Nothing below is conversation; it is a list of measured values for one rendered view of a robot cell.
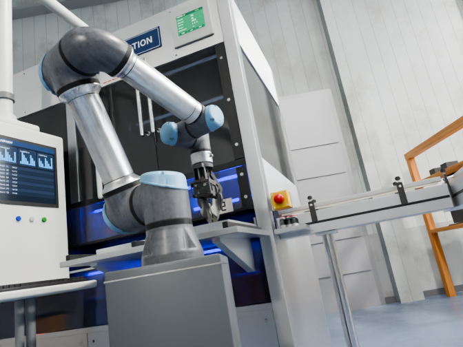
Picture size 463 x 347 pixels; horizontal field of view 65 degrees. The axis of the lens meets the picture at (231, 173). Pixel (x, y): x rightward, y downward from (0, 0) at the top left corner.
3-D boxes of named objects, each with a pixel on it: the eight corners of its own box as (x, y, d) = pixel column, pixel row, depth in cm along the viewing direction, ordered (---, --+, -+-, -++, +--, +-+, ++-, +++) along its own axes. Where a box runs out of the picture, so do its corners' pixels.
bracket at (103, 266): (145, 289, 164) (142, 259, 167) (150, 288, 163) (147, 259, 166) (92, 299, 133) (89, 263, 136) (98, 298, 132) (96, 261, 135)
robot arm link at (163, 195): (165, 217, 83) (159, 161, 86) (130, 229, 91) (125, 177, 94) (202, 217, 92) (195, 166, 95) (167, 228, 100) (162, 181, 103)
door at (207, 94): (160, 180, 173) (147, 71, 188) (245, 158, 161) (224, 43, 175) (160, 180, 173) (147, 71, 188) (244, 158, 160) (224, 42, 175)
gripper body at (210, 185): (191, 200, 121) (186, 165, 124) (202, 202, 129) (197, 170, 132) (212, 195, 119) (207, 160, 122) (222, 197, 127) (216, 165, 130)
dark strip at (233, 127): (242, 207, 156) (215, 46, 176) (253, 204, 155) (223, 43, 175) (242, 206, 155) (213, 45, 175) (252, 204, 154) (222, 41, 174)
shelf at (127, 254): (136, 262, 177) (136, 258, 178) (274, 235, 156) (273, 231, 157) (59, 268, 133) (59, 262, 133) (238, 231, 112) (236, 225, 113)
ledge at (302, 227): (282, 235, 161) (281, 230, 162) (311, 229, 157) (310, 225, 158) (274, 234, 148) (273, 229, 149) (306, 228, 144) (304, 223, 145)
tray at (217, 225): (202, 244, 160) (202, 235, 161) (258, 233, 152) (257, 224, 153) (162, 243, 129) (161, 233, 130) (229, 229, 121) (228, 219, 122)
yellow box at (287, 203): (276, 211, 156) (273, 195, 158) (293, 208, 154) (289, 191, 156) (272, 209, 150) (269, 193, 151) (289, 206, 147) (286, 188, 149)
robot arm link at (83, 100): (144, 233, 92) (52, 29, 88) (110, 244, 100) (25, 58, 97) (174, 216, 101) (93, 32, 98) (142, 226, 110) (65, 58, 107)
